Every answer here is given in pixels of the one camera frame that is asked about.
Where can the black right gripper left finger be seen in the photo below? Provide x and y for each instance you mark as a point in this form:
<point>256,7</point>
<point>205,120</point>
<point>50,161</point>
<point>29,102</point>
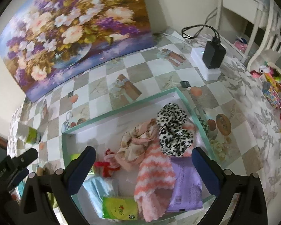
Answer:
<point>78,169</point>

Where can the purple wipes packet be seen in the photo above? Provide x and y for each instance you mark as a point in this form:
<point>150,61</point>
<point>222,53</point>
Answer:
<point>187,191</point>

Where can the pink white striped cloth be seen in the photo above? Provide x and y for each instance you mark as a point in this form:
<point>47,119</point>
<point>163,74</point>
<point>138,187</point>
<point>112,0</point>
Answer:
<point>154,184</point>

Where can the teal rimmed storage box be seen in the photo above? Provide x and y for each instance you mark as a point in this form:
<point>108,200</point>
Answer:
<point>106,132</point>

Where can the colourful toy pile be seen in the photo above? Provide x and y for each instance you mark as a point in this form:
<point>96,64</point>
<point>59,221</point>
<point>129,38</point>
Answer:
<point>270,77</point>

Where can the white supplement bottle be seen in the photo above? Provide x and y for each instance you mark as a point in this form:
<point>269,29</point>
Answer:
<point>27,134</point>

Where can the white chair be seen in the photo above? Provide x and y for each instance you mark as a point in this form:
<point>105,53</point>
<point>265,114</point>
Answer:
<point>264,42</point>

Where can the leopard print scrunchie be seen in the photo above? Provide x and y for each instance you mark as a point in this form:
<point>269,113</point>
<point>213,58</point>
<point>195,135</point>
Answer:
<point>174,139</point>

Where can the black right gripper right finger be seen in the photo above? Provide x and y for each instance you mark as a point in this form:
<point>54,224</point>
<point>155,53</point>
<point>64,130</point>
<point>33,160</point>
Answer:
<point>210,172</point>

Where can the blue face mask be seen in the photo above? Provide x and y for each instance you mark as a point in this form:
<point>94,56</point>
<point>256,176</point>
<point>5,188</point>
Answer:
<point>98,187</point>

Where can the floral canvas painting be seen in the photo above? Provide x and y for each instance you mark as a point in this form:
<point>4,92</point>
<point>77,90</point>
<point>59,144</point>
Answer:
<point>47,42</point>

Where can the black power adapter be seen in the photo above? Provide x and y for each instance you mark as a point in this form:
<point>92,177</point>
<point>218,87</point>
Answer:
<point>214,53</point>

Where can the grey floral tablecloth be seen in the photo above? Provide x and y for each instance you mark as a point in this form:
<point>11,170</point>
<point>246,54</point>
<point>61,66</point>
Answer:
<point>254,142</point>

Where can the checkered patterned table mat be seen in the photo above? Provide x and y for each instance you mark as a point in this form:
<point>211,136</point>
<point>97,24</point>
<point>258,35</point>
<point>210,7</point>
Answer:
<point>167,65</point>

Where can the green tissue packet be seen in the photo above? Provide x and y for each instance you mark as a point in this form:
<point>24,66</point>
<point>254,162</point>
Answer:
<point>119,208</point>

